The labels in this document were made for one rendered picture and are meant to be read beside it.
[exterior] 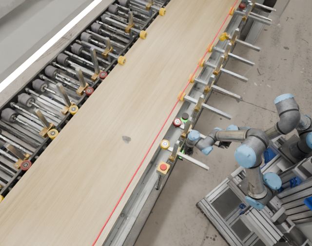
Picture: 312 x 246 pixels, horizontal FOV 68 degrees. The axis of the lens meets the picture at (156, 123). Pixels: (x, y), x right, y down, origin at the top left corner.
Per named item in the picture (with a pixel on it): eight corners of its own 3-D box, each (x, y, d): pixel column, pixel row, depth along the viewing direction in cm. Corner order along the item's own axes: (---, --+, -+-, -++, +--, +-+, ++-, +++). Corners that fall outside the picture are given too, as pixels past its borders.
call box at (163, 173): (169, 169, 161) (170, 165, 154) (164, 177, 158) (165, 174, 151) (160, 164, 162) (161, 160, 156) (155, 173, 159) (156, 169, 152)
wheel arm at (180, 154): (208, 168, 197) (209, 166, 193) (206, 171, 196) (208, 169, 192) (163, 145, 205) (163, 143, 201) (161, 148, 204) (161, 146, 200)
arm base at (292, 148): (311, 153, 185) (319, 148, 176) (300, 163, 180) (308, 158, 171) (295, 138, 190) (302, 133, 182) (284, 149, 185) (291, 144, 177)
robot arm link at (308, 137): (300, 153, 173) (312, 146, 162) (294, 137, 180) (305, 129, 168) (316, 153, 174) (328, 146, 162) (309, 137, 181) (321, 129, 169)
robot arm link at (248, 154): (274, 198, 151) (266, 137, 121) (262, 215, 145) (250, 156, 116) (257, 190, 160) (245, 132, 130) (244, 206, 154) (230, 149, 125)
